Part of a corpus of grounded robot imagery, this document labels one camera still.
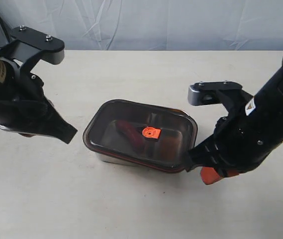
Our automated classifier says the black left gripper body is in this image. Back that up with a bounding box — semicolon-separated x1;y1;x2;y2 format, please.
0;72;48;135

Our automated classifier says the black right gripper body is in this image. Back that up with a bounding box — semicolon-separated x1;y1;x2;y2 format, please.
213;92;283;174

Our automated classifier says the yellow cheese wedge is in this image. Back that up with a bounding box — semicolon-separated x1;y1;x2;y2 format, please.
159;137;179;162

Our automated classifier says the dark transparent lunch box lid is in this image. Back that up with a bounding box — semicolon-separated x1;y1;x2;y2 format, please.
83;99;198;174

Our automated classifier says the red sausage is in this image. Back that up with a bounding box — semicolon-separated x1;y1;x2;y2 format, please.
115;120;144;151

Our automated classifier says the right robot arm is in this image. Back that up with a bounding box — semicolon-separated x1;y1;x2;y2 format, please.
183;60;283;185

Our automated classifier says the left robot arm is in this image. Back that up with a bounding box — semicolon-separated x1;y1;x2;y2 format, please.
0;56;77;144

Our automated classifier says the stainless steel lunch box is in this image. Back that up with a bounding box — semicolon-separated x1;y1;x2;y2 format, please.
88;101;189;175

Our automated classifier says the white backdrop curtain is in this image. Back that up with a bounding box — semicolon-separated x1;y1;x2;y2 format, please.
0;0;283;51

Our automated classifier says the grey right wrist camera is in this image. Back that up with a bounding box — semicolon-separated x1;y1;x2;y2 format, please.
188;81;253;117

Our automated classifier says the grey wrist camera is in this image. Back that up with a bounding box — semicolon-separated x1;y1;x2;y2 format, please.
0;25;65;72
188;81;253;117

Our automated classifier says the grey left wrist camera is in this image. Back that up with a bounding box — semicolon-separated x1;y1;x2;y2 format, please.
0;25;65;72

